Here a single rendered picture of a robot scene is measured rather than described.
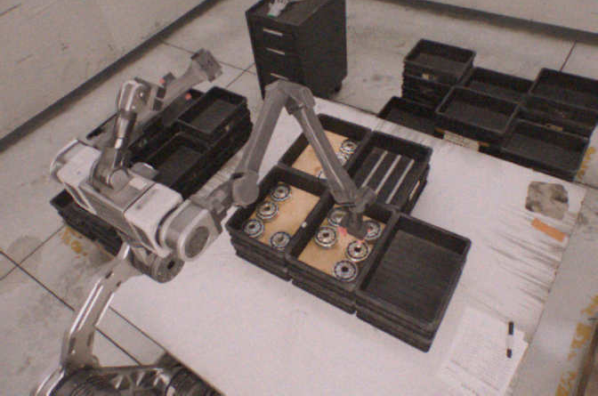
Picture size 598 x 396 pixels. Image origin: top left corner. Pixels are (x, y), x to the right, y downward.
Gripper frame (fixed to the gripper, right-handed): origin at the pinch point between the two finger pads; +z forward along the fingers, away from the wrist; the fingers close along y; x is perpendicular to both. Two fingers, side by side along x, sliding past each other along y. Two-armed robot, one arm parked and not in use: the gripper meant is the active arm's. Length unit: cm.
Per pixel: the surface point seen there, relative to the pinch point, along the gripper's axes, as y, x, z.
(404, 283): -23.2, 0.1, 11.3
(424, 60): 42, -187, 40
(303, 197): 33.5, -17.2, 14.1
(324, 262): 7.9, 7.3, 13.6
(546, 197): -58, -78, 17
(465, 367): -54, 12, 23
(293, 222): 29.7, -2.8, 14.6
